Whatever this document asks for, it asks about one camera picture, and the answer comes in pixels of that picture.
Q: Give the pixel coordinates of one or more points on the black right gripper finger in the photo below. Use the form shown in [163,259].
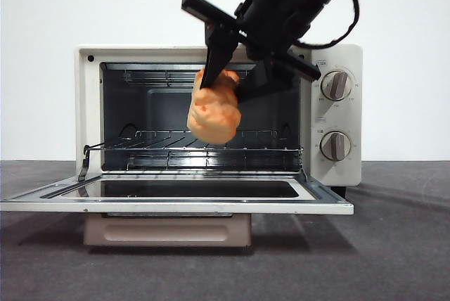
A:
[219,51]
[267,83]

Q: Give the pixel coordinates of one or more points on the cream timer knob beige grip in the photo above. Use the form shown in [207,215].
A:
[336,145]

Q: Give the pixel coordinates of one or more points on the orange-brown bread roll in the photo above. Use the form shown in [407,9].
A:
[212,118]

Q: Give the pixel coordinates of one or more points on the cream temperature knob beige grip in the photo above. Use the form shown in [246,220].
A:
[337,86]

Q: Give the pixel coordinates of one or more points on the cream Toshiba toaster oven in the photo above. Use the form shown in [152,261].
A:
[337,55]

